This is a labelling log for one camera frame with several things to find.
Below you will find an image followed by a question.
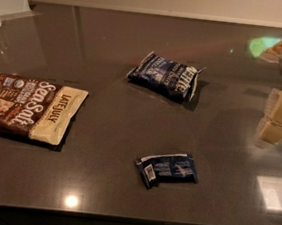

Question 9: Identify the brown Late July chips bag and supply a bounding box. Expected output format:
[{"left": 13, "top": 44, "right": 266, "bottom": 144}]
[{"left": 0, "top": 73, "right": 89, "bottom": 146}]

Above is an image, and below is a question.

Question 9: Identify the dark blue kettle chips bag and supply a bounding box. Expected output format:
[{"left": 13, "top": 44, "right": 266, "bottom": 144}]
[{"left": 127, "top": 51, "right": 205, "bottom": 102}]

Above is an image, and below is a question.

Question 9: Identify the blue rxbar blueberry wrapper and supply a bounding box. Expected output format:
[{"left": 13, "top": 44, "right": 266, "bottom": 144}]
[{"left": 135, "top": 153, "right": 198, "bottom": 190}]

